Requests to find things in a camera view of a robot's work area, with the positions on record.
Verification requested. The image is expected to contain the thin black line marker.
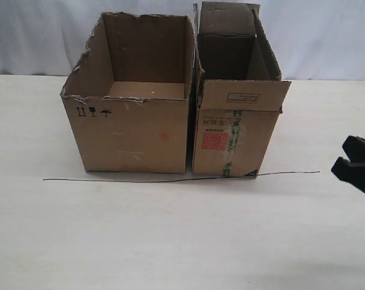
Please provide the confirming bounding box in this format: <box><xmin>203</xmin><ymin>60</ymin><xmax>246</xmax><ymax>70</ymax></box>
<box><xmin>42</xmin><ymin>170</ymin><xmax>321</xmax><ymax>184</ymax></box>

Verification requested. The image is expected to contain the large torn cardboard box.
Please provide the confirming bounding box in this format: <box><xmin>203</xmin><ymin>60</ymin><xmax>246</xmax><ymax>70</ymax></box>
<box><xmin>60</xmin><ymin>12</ymin><xmax>195</xmax><ymax>173</ymax></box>

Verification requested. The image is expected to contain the small taped cardboard box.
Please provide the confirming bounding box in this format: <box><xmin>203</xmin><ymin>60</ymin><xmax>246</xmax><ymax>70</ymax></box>
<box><xmin>192</xmin><ymin>1</ymin><xmax>291</xmax><ymax>178</ymax></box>

